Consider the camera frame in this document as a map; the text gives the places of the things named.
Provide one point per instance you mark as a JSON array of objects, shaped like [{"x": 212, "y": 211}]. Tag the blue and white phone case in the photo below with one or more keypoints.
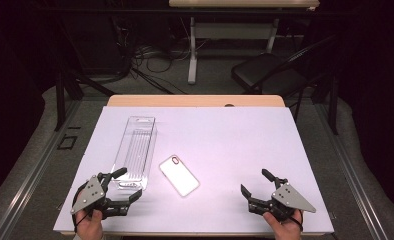
[{"x": 180, "y": 176}]

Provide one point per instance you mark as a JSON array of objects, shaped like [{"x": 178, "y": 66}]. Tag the metal floor rail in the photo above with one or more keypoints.
[
  {"x": 350, "y": 173},
  {"x": 35, "y": 175}
]

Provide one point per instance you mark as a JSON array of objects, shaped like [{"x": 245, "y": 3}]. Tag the white desk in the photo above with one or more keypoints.
[{"x": 231, "y": 31}]

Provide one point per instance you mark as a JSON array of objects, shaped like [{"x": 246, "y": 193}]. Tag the clear plastic bin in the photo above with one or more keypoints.
[{"x": 138, "y": 146}]

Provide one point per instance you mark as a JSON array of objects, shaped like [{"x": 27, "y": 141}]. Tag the white table cover sheet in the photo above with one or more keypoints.
[{"x": 235, "y": 150}]

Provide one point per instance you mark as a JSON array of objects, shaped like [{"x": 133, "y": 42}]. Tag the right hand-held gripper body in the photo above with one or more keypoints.
[{"x": 290, "y": 199}]

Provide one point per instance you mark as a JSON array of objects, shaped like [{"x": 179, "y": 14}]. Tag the black square floor plate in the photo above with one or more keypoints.
[{"x": 67, "y": 135}]

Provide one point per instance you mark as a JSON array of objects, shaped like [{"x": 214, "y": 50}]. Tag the person's right hand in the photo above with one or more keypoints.
[{"x": 285, "y": 228}]

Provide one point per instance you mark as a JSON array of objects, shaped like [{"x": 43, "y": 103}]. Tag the person's left hand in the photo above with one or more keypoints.
[{"x": 90, "y": 226}]

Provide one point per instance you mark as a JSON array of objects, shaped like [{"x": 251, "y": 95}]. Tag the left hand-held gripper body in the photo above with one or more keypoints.
[{"x": 91, "y": 195}]

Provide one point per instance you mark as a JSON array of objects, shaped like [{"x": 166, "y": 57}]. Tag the black metal stand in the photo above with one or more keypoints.
[{"x": 60, "y": 100}]

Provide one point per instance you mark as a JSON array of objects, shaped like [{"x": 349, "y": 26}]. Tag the black folding chair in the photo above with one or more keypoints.
[{"x": 261, "y": 70}]

